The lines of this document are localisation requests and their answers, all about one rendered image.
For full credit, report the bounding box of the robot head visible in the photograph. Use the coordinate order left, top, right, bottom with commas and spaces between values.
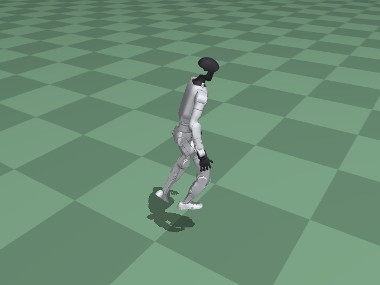
192, 57, 219, 87

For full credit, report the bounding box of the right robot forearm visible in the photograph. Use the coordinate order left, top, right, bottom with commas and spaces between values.
191, 123, 205, 157

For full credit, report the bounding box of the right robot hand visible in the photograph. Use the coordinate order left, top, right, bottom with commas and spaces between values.
197, 150, 213, 172

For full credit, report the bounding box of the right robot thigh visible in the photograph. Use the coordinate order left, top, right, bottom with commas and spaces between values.
180, 138, 210, 181

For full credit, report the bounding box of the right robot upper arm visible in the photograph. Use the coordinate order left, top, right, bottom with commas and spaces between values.
189, 90, 208, 131

